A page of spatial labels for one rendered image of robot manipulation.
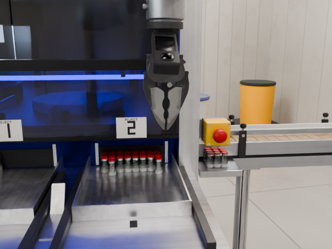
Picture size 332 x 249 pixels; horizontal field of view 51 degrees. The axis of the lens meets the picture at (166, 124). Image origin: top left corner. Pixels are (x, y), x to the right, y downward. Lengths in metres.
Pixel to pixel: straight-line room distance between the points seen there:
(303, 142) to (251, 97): 3.28
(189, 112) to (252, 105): 3.55
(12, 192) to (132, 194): 0.31
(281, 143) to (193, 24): 0.50
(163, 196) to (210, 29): 4.28
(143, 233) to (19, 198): 0.35
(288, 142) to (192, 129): 0.37
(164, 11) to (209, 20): 4.38
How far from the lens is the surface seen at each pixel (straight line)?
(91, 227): 0.78
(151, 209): 0.79
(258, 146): 1.19
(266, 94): 4.52
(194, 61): 0.98
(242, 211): 1.31
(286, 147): 1.23
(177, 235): 0.73
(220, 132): 0.99
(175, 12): 0.68
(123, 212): 0.79
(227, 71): 5.16
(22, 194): 0.97
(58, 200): 0.84
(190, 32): 0.97
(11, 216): 0.83
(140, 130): 0.99
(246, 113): 4.58
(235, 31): 5.18
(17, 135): 1.04
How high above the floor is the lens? 1.26
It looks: 14 degrees down
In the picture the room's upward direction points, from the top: straight up
